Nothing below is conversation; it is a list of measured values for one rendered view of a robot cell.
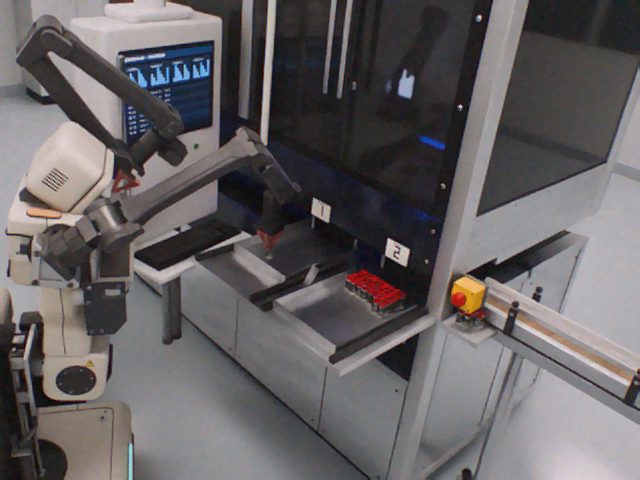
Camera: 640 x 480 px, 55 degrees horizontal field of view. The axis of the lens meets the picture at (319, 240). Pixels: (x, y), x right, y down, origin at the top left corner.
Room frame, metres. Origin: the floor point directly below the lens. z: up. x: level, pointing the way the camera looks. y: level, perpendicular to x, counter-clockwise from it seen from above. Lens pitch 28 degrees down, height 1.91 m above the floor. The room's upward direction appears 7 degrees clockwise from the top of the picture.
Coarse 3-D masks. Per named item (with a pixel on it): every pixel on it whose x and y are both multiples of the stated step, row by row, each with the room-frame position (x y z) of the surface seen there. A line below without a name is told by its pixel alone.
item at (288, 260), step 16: (288, 224) 1.96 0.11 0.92; (304, 224) 2.02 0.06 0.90; (240, 240) 1.81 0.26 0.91; (256, 240) 1.86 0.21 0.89; (288, 240) 1.91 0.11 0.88; (304, 240) 1.92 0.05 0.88; (320, 240) 1.94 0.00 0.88; (256, 256) 1.71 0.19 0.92; (288, 256) 1.80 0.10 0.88; (304, 256) 1.81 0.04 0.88; (320, 256) 1.82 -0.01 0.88; (336, 256) 1.78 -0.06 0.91; (352, 256) 1.83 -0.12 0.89; (272, 272) 1.65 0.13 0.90; (288, 272) 1.69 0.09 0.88; (304, 272) 1.67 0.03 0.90
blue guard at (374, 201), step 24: (240, 168) 2.20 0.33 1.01; (288, 168) 2.02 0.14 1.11; (312, 168) 1.94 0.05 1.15; (312, 192) 1.93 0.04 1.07; (336, 192) 1.85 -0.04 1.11; (360, 192) 1.78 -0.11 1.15; (336, 216) 1.84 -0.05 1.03; (360, 216) 1.77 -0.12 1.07; (384, 216) 1.71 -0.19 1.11; (408, 216) 1.65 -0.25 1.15; (384, 240) 1.70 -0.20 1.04; (408, 240) 1.64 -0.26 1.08; (432, 240) 1.58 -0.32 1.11; (408, 264) 1.62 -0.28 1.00; (432, 264) 1.57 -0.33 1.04
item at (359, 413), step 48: (576, 240) 2.19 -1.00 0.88; (192, 288) 2.43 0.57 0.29; (528, 288) 1.94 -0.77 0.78; (240, 336) 2.17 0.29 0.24; (288, 336) 1.96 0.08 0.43; (288, 384) 1.94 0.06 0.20; (336, 384) 1.77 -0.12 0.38; (384, 384) 1.62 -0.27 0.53; (480, 384) 1.82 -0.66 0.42; (528, 384) 2.17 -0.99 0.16; (336, 432) 1.74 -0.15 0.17; (384, 432) 1.60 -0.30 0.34; (432, 432) 1.62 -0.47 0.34; (480, 432) 1.90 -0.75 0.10
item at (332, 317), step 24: (312, 288) 1.59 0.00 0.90; (336, 288) 1.63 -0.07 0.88; (288, 312) 1.43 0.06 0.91; (312, 312) 1.49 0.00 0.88; (336, 312) 1.50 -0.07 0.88; (360, 312) 1.52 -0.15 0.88; (408, 312) 1.51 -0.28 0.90; (312, 336) 1.36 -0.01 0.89; (336, 336) 1.39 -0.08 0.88; (360, 336) 1.37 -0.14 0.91
